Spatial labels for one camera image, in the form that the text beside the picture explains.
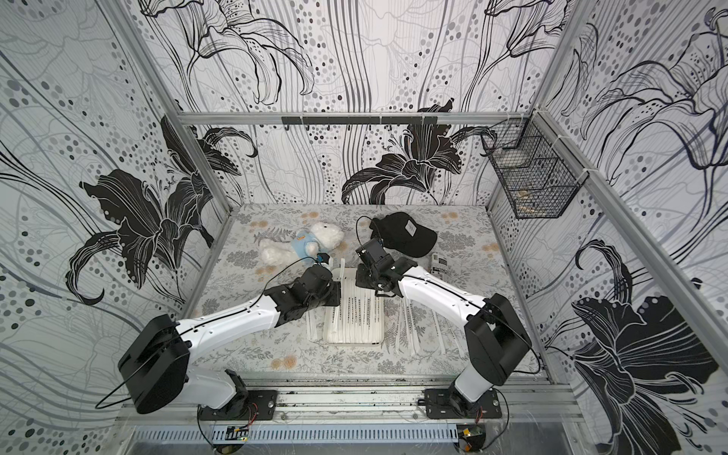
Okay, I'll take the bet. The black wire wall basket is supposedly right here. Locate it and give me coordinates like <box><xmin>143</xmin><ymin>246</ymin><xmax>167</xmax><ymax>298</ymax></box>
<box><xmin>480</xmin><ymin>118</ymin><xmax>581</xmax><ymax>219</ymax></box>

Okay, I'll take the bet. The white slotted cable duct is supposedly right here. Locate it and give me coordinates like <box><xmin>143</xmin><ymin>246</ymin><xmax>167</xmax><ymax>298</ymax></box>
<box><xmin>133</xmin><ymin>423</ymin><xmax>458</xmax><ymax>445</ymax></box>

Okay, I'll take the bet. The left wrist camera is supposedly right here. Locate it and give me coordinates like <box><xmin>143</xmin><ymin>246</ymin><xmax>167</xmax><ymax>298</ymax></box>
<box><xmin>316</xmin><ymin>252</ymin><xmax>331</xmax><ymax>265</ymax></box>

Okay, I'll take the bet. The white plush toy blue shirt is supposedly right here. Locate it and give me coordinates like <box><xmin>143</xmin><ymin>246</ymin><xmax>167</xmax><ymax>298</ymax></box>
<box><xmin>259</xmin><ymin>222</ymin><xmax>345</xmax><ymax>265</ymax></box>

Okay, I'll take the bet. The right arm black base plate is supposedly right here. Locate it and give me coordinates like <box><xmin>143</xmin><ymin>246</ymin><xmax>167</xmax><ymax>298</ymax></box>
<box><xmin>417</xmin><ymin>389</ymin><xmax>504</xmax><ymax>421</ymax></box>

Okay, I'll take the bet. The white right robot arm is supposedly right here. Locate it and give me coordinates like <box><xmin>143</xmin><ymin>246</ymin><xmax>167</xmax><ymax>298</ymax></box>
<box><xmin>356</xmin><ymin>240</ymin><xmax>533</xmax><ymax>413</ymax></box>

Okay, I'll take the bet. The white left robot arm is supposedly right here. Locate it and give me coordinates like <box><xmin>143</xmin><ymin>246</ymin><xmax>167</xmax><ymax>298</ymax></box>
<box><xmin>118</xmin><ymin>265</ymin><xmax>341</xmax><ymax>420</ymax></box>

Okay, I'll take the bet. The white rectangular storage tray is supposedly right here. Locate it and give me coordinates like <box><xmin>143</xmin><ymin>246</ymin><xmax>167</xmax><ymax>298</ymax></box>
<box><xmin>323</xmin><ymin>267</ymin><xmax>385</xmax><ymax>346</ymax></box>

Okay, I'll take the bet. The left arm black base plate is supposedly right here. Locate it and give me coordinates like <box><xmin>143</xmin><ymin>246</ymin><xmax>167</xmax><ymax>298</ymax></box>
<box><xmin>199</xmin><ymin>390</ymin><xmax>278</xmax><ymax>423</ymax></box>

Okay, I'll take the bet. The black baseball cap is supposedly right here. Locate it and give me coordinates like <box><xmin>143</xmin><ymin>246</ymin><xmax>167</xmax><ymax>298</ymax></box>
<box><xmin>369</xmin><ymin>212</ymin><xmax>438</xmax><ymax>258</ymax></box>

